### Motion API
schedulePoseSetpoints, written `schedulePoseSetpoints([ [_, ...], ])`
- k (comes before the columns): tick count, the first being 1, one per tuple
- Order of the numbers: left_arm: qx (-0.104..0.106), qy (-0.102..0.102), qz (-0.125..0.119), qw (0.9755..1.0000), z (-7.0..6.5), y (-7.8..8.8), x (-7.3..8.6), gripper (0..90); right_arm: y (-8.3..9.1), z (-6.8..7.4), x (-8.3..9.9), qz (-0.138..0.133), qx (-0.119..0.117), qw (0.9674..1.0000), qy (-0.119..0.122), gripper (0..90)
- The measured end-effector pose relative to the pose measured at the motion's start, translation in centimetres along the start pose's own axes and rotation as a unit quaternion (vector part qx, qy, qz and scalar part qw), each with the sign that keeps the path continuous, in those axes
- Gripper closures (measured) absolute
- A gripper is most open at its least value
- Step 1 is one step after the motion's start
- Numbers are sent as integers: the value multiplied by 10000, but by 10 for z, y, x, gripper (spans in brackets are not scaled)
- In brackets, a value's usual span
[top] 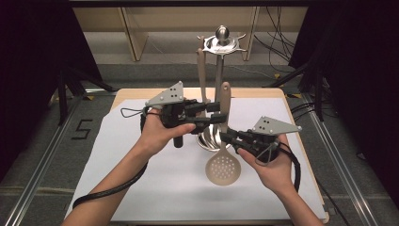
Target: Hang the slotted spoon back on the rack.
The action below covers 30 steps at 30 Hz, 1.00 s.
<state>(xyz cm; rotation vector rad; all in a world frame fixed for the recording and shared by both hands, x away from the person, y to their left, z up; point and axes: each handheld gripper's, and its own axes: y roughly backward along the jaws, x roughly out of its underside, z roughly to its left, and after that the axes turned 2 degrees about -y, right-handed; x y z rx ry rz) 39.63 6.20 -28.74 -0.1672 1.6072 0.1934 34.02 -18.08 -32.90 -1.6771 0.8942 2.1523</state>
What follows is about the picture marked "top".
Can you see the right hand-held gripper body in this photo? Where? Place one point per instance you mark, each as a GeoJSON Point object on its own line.
{"type": "Point", "coordinates": [266, 138]}

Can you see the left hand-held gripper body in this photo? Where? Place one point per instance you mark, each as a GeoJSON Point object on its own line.
{"type": "Point", "coordinates": [172, 113]}

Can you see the beige slotted skimmer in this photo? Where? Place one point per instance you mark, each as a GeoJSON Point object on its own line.
{"type": "Point", "coordinates": [223, 168]}

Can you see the beige spatula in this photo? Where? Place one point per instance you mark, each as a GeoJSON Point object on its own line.
{"type": "Point", "coordinates": [202, 75]}

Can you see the metal utensil rack stand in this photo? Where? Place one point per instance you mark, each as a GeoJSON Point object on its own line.
{"type": "Point", "coordinates": [219, 72]}

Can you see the person's left hand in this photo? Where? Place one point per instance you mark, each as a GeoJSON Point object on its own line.
{"type": "Point", "coordinates": [160, 138]}

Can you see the person's right hand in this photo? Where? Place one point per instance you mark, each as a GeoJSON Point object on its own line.
{"type": "Point", "coordinates": [276, 172]}

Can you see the black stand legs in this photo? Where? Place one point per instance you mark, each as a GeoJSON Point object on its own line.
{"type": "Point", "coordinates": [62, 97]}
{"type": "Point", "coordinates": [318, 94]}

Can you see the white paper sheet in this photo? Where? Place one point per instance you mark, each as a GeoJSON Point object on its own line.
{"type": "Point", "coordinates": [175, 188]}

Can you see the light wooden furniture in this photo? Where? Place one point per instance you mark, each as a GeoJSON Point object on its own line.
{"type": "Point", "coordinates": [135, 34]}

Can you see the black curtain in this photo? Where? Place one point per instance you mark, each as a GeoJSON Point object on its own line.
{"type": "Point", "coordinates": [28, 78]}
{"type": "Point", "coordinates": [360, 78]}

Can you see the aluminium floor rail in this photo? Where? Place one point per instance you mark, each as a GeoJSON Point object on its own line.
{"type": "Point", "coordinates": [40, 163]}
{"type": "Point", "coordinates": [342, 163]}

